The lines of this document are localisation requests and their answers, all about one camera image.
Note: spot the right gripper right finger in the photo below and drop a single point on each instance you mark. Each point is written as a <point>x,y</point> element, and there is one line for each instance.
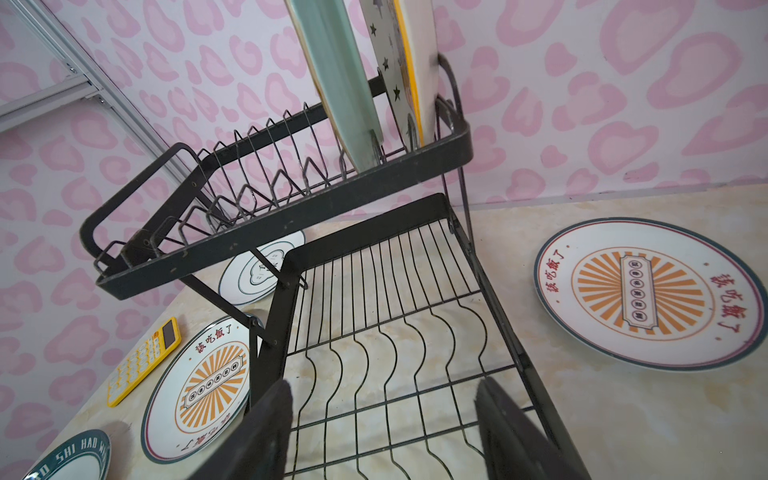
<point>515,448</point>

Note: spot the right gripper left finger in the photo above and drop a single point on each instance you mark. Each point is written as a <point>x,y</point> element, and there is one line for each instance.
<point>258,447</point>

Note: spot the light green flower plate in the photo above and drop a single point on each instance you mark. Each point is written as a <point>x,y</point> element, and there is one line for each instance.
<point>326,35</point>

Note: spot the star pattern cartoon plate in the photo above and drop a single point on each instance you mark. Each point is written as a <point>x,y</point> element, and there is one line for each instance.
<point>403,36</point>

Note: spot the left orange sunburst plate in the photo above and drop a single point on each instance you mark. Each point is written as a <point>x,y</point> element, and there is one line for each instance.
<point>199,395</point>

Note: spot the orange sunburst plate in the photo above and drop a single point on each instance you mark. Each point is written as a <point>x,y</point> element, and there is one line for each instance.
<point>651,294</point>
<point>199,395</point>

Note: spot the yellow calculator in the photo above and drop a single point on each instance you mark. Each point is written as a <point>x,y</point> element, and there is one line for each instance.
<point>149,353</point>

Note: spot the white plate dark green rim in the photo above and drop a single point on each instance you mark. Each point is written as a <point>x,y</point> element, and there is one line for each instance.
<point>85,456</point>

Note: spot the right orange sunburst plate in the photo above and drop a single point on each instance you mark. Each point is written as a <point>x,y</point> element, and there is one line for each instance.
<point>651,294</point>

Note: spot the black wire dish rack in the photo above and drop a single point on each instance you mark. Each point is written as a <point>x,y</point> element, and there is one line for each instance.
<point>383,328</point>

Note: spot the aluminium frame bars left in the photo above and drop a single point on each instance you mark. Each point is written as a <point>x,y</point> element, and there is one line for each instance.
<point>86,80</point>

